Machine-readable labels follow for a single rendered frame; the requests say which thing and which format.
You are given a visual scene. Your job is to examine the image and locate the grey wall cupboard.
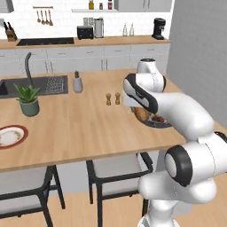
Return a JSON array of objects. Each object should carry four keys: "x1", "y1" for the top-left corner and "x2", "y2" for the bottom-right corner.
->
[{"x1": 0, "y1": 0, "x2": 15, "y2": 14}]

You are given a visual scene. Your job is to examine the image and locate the grey wall cupboards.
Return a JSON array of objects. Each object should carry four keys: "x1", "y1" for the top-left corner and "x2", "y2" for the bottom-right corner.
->
[{"x1": 113, "y1": 0, "x2": 173, "y2": 13}]

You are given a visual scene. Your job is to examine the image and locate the black hob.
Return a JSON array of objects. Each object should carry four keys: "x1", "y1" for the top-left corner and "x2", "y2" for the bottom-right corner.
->
[{"x1": 15, "y1": 36, "x2": 75, "y2": 47}]

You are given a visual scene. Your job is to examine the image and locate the clear glass bottle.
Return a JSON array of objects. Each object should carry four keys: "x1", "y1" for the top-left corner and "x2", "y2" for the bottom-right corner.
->
[
  {"x1": 122, "y1": 22, "x2": 129, "y2": 37},
  {"x1": 129, "y1": 22, "x2": 136, "y2": 37}
]

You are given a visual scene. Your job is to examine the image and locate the silver canister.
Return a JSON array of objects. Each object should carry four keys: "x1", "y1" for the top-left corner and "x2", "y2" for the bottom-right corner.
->
[{"x1": 93, "y1": 17, "x2": 106, "y2": 39}]

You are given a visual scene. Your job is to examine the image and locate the grey soap dispenser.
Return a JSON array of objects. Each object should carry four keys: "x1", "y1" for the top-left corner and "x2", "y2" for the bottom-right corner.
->
[{"x1": 72, "y1": 70, "x2": 84, "y2": 94}]

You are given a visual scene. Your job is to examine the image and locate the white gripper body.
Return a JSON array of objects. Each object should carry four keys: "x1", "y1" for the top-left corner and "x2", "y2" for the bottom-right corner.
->
[{"x1": 121, "y1": 90, "x2": 140, "y2": 108}]

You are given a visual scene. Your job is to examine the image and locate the brown bun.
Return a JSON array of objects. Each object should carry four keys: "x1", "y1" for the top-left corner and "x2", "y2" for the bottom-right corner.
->
[{"x1": 135, "y1": 107, "x2": 151, "y2": 122}]

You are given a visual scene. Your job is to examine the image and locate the black coffee machine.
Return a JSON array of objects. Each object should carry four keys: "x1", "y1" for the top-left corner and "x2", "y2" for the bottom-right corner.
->
[{"x1": 151, "y1": 17, "x2": 168, "y2": 41}]

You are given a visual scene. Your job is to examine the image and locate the red rimmed white plate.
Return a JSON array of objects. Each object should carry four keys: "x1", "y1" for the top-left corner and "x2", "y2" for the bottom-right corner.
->
[{"x1": 0, "y1": 124, "x2": 29, "y2": 150}]

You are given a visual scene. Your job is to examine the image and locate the dark blue bowl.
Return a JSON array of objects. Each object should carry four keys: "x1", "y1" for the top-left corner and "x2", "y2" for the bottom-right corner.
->
[{"x1": 130, "y1": 106, "x2": 173, "y2": 129}]

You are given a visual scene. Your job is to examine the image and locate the wooden tool rail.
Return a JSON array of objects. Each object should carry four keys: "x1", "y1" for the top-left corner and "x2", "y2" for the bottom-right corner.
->
[{"x1": 32, "y1": 5, "x2": 54, "y2": 10}]

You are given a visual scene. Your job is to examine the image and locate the dark grey tap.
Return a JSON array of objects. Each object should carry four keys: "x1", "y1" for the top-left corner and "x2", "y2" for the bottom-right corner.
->
[{"x1": 24, "y1": 51, "x2": 35, "y2": 87}]

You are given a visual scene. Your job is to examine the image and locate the black framed grey stool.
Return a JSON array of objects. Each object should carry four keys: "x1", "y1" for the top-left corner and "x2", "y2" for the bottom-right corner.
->
[
  {"x1": 0, "y1": 164, "x2": 67, "y2": 227},
  {"x1": 85, "y1": 152, "x2": 155, "y2": 227}
]

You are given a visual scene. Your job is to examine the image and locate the wooden knife block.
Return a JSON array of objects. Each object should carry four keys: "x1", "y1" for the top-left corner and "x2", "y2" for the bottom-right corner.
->
[{"x1": 3, "y1": 20, "x2": 19, "y2": 43}]

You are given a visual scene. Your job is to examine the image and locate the black toaster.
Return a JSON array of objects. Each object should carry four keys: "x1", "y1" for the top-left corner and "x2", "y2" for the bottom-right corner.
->
[{"x1": 76, "y1": 25, "x2": 95, "y2": 41}]

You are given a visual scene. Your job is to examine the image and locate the white wall shelf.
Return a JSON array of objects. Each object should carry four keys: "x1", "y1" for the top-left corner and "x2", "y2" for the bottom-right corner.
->
[{"x1": 71, "y1": 8, "x2": 119, "y2": 13}]

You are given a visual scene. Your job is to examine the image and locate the dark grey sink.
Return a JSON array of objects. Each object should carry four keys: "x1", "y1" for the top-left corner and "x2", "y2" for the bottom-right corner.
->
[{"x1": 0, "y1": 74, "x2": 69, "y2": 99}]

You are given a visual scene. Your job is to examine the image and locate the grey base cupboards run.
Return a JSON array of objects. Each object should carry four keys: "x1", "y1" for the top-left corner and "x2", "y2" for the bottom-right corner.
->
[{"x1": 0, "y1": 43, "x2": 172, "y2": 77}]

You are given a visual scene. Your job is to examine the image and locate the dark red sausage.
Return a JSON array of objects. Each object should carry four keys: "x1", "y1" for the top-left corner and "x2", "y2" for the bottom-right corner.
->
[{"x1": 153, "y1": 115, "x2": 167, "y2": 124}]

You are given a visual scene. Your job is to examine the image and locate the green plant in grey pot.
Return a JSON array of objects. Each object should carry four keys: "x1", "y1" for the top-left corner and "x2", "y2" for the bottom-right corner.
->
[{"x1": 13, "y1": 83, "x2": 42, "y2": 118}]

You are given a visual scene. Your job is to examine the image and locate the hanging wooden spatula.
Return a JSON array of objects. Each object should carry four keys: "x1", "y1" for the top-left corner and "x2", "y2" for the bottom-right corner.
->
[{"x1": 48, "y1": 8, "x2": 54, "y2": 27}]

